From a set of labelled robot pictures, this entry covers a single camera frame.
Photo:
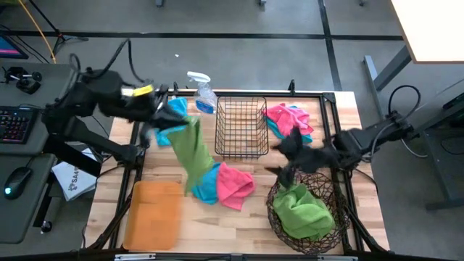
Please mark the clear spray bottle blue label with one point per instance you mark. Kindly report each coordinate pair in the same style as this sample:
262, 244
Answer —
204, 98

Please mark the black tripod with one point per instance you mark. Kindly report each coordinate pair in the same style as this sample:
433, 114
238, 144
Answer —
59, 36

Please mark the pink microfiber towel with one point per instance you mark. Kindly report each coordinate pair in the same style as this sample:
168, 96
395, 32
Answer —
290, 117
233, 186

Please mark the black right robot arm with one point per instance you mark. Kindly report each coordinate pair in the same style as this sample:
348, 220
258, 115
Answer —
366, 139

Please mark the orange cloth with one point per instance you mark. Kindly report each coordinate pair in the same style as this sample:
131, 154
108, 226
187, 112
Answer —
152, 217

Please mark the dark gray side desk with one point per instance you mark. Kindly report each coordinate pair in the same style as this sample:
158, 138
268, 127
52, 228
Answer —
446, 145

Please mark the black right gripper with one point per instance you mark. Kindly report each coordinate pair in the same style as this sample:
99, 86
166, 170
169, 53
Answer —
319, 157

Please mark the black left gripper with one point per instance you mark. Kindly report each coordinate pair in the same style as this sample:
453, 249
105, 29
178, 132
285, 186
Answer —
157, 105

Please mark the white printed booklet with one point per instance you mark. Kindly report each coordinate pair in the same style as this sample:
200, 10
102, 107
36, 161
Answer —
74, 179

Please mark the black computer mouse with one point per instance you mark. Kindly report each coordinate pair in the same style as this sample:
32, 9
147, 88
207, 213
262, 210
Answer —
16, 181

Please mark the blue microfiber towel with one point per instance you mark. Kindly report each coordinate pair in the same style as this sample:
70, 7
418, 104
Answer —
208, 186
179, 106
275, 131

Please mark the green microfiber towel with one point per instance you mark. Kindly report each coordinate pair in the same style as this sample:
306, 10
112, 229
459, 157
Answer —
301, 214
190, 148

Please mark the black backlit keyboard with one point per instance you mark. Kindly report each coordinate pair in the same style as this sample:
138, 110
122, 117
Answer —
16, 125

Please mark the computer monitor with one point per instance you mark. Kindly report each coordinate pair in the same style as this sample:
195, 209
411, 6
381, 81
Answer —
9, 47

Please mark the black desk clamp device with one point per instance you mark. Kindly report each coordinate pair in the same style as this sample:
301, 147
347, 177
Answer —
25, 83

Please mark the white top table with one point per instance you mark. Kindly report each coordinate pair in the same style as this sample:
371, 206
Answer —
431, 29

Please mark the dark woven round basket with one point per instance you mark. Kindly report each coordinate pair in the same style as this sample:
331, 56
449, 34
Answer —
308, 246

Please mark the black metal rig frame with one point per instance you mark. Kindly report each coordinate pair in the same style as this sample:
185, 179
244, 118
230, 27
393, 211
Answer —
337, 119

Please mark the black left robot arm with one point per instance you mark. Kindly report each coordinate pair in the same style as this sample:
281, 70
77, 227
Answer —
105, 94

